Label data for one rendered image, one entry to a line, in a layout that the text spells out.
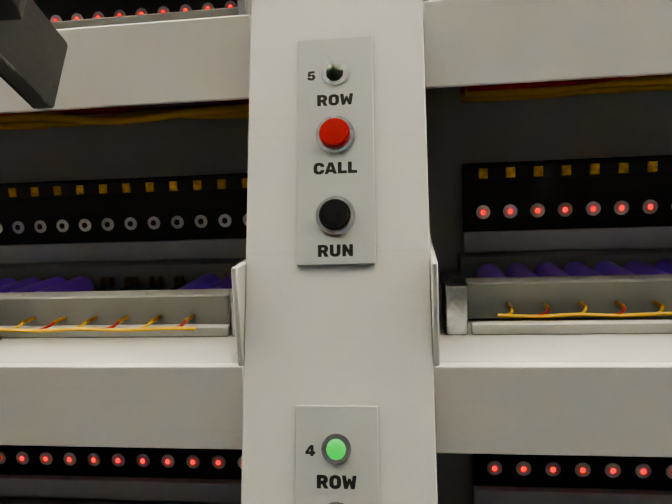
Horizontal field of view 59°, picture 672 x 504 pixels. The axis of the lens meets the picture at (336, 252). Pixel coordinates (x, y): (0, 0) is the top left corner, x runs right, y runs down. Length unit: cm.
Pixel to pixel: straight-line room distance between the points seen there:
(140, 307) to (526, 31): 27
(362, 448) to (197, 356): 10
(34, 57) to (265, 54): 14
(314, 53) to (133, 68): 11
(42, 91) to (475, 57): 21
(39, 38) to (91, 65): 14
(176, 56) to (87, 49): 5
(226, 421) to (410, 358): 10
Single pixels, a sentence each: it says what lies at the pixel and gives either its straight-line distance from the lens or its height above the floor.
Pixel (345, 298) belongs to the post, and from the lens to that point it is 30.
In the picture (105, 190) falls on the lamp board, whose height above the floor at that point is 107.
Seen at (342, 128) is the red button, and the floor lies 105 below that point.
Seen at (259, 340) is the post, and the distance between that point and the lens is 30.
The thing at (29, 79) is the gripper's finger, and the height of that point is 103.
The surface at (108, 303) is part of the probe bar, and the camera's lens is 39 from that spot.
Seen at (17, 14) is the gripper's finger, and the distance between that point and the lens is 22.
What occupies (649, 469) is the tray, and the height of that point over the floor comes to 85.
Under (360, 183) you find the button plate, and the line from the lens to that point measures 31.
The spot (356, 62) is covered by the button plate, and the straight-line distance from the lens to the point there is 33.
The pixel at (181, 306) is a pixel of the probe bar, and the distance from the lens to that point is 37.
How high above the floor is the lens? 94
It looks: 9 degrees up
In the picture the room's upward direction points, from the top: straight up
